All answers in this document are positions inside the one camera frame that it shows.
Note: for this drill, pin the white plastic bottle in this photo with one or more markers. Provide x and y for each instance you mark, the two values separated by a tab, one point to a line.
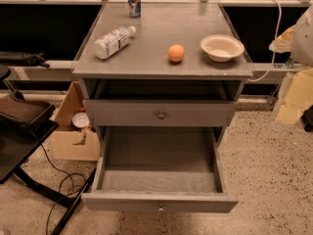
111	43

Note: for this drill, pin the cardboard box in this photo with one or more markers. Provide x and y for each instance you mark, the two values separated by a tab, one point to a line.
68	141

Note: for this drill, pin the open grey lower drawer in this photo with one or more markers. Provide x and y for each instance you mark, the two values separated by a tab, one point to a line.
159	169

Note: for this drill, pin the orange fruit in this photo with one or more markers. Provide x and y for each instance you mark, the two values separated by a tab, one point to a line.
176	53

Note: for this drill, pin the white bowl in box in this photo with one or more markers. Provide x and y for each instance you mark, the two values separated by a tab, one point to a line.
80	120

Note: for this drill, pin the black chair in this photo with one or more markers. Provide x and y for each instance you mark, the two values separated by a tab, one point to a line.
24	127

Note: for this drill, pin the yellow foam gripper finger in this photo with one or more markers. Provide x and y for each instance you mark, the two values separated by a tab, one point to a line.
295	96
282	43

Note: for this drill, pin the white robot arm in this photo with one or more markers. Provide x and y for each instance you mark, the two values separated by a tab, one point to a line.
298	40

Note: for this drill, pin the blue silver drink can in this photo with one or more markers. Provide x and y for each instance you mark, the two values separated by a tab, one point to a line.
134	8

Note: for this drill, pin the closed grey upper drawer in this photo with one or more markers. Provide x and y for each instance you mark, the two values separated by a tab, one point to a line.
159	113

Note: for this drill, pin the grey drawer cabinet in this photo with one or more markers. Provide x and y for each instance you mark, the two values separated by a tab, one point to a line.
142	71

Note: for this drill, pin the white paper bowl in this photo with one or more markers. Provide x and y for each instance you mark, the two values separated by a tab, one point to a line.
222	48

